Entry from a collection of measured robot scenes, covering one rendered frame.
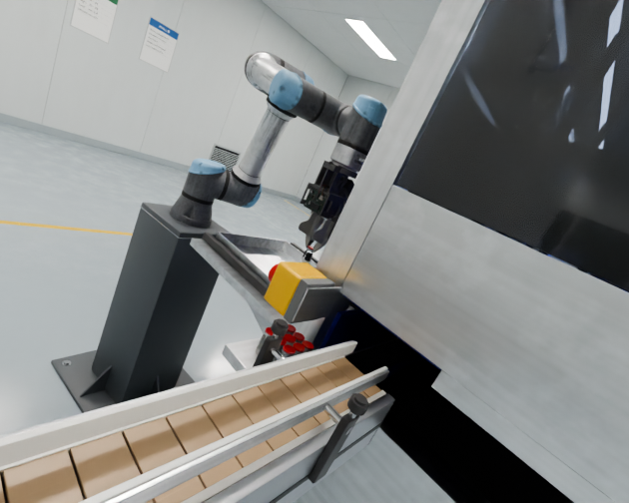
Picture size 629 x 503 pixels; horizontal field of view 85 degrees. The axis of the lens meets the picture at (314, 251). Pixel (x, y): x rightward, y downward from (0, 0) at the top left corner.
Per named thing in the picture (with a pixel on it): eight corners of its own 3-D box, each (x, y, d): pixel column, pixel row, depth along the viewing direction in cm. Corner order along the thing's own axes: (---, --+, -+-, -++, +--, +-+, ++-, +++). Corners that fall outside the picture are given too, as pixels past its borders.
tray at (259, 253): (358, 309, 92) (363, 298, 91) (294, 318, 72) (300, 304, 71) (281, 250, 112) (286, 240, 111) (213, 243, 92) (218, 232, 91)
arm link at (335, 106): (313, 89, 83) (334, 91, 74) (347, 109, 89) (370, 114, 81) (300, 120, 85) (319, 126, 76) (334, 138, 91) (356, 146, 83)
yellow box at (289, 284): (318, 319, 58) (336, 283, 56) (290, 324, 52) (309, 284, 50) (290, 295, 62) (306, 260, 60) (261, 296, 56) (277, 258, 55)
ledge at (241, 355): (328, 394, 57) (333, 385, 57) (274, 419, 47) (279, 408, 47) (278, 341, 65) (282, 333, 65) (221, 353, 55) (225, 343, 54)
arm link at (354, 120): (374, 107, 80) (397, 110, 74) (354, 151, 83) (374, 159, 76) (349, 91, 76) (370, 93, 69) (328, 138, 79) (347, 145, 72)
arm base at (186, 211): (161, 208, 127) (169, 183, 124) (195, 212, 140) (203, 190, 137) (185, 227, 120) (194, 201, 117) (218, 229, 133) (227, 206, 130)
